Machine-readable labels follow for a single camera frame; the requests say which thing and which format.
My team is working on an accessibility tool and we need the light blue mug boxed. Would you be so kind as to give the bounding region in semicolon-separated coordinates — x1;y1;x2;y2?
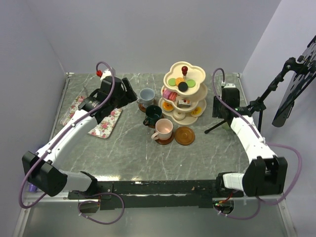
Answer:
136;88;155;108

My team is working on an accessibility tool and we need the brown wooden coaster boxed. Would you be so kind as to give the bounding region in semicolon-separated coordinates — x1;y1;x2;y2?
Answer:
155;132;174;145
147;113;165;129
138;99;157;113
174;126;195;146

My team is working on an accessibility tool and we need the dark green teacup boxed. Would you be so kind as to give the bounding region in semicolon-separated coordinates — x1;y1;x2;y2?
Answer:
143;105;162;127

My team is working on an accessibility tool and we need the pink toy cake slice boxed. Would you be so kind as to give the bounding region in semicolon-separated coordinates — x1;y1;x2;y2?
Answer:
162;89;171;99

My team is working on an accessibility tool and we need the white toy cake slice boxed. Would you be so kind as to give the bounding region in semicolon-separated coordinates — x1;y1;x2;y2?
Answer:
177;99;191;108

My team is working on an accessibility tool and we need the orange toy tart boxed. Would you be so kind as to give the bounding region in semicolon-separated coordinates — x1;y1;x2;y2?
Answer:
162;102;174;112

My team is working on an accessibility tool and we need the cream toy donut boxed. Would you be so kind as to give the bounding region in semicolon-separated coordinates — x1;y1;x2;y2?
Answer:
173;111;186;121

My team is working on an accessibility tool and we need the black sandwich cookie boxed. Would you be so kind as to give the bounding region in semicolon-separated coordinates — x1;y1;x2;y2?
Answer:
178;81;188;92

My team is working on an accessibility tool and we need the red toy cake slice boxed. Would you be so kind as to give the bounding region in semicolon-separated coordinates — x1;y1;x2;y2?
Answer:
168;92;178;101

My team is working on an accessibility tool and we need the pink teacup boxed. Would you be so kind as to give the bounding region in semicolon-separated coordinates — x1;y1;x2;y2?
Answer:
151;118;173;141

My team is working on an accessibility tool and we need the light green teacup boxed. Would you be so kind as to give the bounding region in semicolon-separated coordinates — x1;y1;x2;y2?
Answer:
221;122;230;130

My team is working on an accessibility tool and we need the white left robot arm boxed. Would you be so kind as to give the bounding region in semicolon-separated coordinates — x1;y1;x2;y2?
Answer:
22;76;137;198

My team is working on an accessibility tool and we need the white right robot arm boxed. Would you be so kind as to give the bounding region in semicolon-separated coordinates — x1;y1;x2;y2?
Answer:
213;83;288;197

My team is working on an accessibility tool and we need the yellow toy tart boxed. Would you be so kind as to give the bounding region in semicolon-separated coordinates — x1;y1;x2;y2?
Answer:
191;107;203;118

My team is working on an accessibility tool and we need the black tripod stand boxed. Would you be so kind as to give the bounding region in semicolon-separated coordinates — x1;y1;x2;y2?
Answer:
204;57;303;135

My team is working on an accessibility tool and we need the floral serving tray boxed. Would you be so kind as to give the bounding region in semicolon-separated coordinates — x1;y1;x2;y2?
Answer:
60;95;122;139

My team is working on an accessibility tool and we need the cream three-tier cake stand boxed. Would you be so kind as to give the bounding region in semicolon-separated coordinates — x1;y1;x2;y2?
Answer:
158;61;208;126

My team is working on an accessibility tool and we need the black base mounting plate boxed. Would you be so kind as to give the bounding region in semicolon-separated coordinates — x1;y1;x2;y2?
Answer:
68;180;245;210

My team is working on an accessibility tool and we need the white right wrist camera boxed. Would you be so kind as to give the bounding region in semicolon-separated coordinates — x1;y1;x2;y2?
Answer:
221;81;236;88

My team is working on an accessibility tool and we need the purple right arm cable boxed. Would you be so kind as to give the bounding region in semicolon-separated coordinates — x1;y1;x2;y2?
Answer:
212;68;303;219

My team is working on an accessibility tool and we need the purple handle tool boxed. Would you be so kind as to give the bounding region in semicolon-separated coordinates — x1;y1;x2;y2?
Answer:
28;184;37;193

